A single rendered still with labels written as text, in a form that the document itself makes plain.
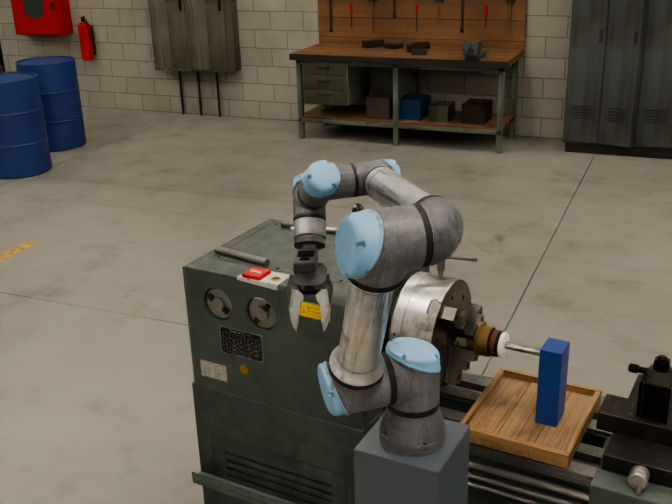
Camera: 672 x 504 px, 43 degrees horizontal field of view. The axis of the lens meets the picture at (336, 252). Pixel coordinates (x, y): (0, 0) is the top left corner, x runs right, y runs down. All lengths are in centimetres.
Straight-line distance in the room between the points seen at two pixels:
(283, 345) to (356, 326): 80
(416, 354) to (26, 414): 290
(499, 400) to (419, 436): 68
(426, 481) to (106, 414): 263
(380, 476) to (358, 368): 31
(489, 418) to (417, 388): 64
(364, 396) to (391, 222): 45
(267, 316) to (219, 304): 16
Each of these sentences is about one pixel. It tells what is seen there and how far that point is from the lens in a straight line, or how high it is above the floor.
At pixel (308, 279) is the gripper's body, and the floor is 145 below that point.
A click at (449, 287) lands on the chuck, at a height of 123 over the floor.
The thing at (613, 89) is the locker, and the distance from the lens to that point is 829.
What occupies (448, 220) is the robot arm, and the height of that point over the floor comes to 169.
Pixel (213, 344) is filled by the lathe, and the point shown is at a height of 102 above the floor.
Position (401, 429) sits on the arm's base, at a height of 116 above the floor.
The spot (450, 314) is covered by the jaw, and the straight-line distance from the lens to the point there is 233.
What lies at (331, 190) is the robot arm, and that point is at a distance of 184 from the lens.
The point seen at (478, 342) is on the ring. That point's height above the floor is 109.
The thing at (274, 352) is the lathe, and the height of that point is 104.
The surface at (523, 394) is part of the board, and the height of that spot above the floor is 88.
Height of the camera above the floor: 220
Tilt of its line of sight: 22 degrees down
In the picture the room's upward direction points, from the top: 2 degrees counter-clockwise
